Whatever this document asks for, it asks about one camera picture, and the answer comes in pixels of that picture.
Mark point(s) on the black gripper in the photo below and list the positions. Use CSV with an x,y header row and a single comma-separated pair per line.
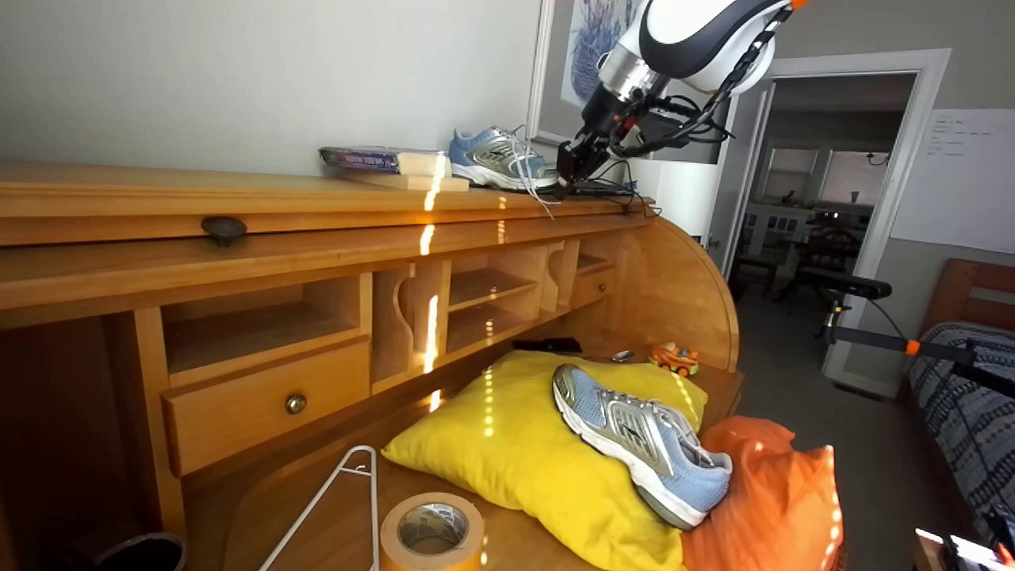
x,y
603,120

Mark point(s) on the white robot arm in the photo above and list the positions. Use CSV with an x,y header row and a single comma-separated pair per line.
x,y
666,75

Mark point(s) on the black round bin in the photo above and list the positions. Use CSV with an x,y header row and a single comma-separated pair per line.
x,y
144,554

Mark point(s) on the framed blue flower picture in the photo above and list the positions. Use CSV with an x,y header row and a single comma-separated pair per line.
x,y
592,32

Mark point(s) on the white wire hanger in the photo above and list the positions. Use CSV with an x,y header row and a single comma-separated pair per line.
x,y
343,495

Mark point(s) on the blue grey sneaker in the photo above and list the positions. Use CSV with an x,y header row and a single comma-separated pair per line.
x,y
499,160
673,473

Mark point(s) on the striped bed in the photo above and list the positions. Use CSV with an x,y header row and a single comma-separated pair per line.
x,y
969,410

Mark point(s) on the wooden roll-top desk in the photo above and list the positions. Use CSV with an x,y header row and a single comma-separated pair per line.
x,y
191,352

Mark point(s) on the cream box on desk top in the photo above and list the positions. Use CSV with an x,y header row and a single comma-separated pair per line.
x,y
430,169

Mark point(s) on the roll of tan tape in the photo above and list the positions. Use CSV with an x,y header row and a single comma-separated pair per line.
x,y
432,530

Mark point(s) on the whiteboard on wall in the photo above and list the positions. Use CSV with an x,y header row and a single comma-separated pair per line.
x,y
961,184

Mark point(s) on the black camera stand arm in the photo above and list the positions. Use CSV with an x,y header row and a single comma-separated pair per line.
x,y
910,343

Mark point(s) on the yellow pillow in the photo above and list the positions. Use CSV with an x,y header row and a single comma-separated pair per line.
x,y
506,443

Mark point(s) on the small orange toy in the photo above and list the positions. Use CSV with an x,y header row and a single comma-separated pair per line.
x,y
678,359

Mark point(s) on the dark book on desk top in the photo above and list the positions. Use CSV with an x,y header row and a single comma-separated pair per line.
x,y
360,160

